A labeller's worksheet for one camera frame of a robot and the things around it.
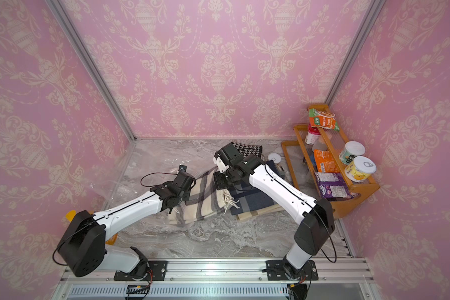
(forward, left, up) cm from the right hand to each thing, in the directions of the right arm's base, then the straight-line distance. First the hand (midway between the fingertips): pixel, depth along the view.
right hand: (217, 183), depth 77 cm
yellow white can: (-5, -51, +13) cm, 53 cm away
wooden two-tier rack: (+22, -48, -18) cm, 55 cm away
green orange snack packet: (+24, -49, +12) cm, 56 cm away
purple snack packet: (-3, -48, -3) cm, 48 cm away
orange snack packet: (+10, -50, -2) cm, 51 cm away
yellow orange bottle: (-14, +49, +7) cm, 51 cm away
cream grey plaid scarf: (-2, +6, -10) cm, 12 cm away
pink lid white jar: (+23, -47, +2) cm, 53 cm away
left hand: (+5, +17, -11) cm, 21 cm away
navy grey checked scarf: (-1, -15, -12) cm, 19 cm away
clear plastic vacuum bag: (+14, +43, -19) cm, 49 cm away
